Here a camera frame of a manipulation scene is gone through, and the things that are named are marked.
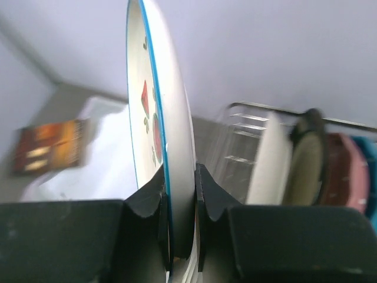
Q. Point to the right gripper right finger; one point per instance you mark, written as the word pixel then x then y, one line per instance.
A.
pixel 252 243

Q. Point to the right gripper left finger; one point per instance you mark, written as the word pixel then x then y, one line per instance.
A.
pixel 88 241

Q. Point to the brown floral pattern plate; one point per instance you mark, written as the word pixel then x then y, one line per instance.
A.
pixel 270 172

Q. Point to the black rimmed beige plate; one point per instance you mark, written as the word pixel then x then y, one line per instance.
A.
pixel 308 169

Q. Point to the white watermelon pattern plate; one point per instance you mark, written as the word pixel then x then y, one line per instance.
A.
pixel 161 128

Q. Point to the pink polka dot plate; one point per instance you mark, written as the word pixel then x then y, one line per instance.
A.
pixel 348 177

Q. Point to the dark brown book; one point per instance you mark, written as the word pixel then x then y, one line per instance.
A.
pixel 50 147

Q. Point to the teal polka dot plate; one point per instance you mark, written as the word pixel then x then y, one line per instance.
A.
pixel 368 149

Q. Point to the metal wire dish rack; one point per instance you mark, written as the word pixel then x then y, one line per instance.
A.
pixel 232 153

